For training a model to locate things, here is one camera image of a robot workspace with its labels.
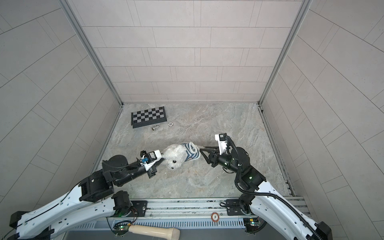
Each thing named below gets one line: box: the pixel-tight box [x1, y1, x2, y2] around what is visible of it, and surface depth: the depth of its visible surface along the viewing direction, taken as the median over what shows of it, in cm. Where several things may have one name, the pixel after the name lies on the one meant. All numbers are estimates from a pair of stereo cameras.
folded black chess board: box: [131, 106, 167, 129], surface depth 105 cm
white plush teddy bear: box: [162, 144, 188, 170], surface depth 59 cm
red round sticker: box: [211, 212, 220, 223], surface depth 71 cm
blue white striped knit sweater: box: [180, 141, 201, 162], surface depth 67 cm
